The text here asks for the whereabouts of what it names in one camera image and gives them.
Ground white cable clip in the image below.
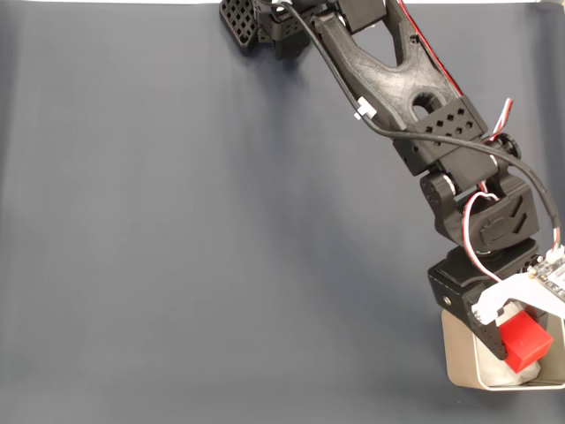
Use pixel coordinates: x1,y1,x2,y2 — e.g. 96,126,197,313
352,96,377,121

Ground dark blue table mat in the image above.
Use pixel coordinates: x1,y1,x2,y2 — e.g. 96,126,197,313
0,2,565,424

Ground beige square box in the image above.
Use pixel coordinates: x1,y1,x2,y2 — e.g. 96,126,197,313
441,308,565,392

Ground black camera cable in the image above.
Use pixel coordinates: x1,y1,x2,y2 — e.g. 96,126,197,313
277,0,564,251

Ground red white black servo wire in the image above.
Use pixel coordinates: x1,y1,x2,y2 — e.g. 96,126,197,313
462,190,504,284
483,97,516,145

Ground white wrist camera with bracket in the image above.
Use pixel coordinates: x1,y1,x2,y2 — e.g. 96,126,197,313
471,246,565,330

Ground white crumpled cloth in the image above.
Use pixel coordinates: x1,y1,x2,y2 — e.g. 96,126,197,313
478,302,542,387

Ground red cube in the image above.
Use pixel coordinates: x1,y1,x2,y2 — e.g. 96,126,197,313
497,308,554,373

